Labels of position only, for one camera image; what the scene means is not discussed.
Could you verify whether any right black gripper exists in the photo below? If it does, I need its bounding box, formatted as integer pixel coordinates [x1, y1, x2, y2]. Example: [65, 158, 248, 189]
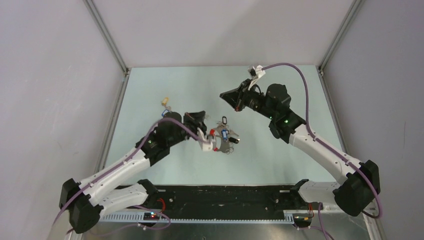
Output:
[219, 79, 276, 121]

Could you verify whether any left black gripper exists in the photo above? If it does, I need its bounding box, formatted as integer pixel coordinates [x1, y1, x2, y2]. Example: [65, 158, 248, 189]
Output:
[167, 110, 207, 146]

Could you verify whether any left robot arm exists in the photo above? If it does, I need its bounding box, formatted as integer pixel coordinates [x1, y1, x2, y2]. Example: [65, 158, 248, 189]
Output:
[59, 111, 215, 234]

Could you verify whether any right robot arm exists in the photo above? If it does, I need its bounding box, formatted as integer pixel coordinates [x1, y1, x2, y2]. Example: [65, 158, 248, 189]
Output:
[219, 79, 381, 217]

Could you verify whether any key with yellow tag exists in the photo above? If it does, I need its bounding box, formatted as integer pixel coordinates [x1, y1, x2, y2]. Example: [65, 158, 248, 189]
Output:
[161, 97, 169, 107]

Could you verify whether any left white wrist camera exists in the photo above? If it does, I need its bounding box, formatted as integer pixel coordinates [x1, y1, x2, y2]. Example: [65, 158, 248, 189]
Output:
[197, 128, 217, 152]

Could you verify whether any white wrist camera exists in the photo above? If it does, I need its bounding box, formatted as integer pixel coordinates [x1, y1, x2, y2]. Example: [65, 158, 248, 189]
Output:
[197, 128, 217, 152]
[248, 65, 266, 90]

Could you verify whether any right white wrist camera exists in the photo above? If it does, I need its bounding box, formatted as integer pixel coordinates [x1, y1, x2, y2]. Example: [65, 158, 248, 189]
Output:
[248, 65, 266, 90]

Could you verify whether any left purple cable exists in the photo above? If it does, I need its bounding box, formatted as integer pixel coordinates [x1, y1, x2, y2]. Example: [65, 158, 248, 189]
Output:
[52, 117, 208, 226]

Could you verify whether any purple cable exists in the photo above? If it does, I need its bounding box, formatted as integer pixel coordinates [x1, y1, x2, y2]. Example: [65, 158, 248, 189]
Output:
[52, 117, 208, 226]
[261, 62, 383, 219]

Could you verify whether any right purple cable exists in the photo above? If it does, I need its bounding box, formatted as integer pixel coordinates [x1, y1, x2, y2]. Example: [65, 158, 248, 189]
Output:
[261, 62, 383, 219]

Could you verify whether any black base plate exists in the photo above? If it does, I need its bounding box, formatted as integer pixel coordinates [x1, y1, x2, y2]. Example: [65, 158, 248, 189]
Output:
[142, 185, 309, 220]

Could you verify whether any grey slotted cable duct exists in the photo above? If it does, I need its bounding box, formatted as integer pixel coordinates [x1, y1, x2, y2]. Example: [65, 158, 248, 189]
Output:
[99, 211, 294, 224]

